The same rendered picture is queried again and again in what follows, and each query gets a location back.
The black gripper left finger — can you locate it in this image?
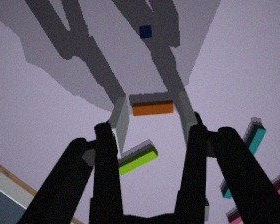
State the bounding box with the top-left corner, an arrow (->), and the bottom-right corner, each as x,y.
16,97 -> 130,224

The orange rod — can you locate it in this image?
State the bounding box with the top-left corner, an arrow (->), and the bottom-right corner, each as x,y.
132,100 -> 174,116

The grey rod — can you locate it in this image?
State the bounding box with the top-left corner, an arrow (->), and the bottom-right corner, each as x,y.
205,200 -> 210,222

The turquoise rod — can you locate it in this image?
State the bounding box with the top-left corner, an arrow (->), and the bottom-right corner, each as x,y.
222,124 -> 267,199

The small dark blue block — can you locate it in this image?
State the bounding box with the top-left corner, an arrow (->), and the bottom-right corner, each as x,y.
139,25 -> 152,39

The lime green rod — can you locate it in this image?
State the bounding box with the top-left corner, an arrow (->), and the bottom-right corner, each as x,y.
118,146 -> 158,175

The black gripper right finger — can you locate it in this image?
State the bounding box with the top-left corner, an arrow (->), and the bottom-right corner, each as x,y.
172,91 -> 280,224

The pink rod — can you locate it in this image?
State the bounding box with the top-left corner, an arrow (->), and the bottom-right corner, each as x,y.
227,181 -> 280,224

